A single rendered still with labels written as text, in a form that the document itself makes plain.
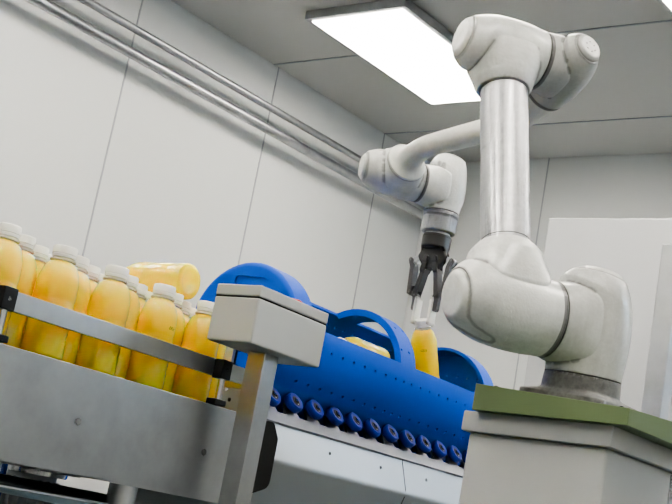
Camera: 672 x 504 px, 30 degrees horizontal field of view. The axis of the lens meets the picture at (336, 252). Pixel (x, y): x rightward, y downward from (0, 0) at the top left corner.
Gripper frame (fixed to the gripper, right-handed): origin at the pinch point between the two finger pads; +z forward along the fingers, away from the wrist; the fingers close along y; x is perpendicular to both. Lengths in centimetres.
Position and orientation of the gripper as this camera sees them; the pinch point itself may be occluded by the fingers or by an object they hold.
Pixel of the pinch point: (424, 312)
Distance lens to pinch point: 316.8
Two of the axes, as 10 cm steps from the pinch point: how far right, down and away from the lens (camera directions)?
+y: -8.1, -0.2, 5.9
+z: -1.8, 9.6, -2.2
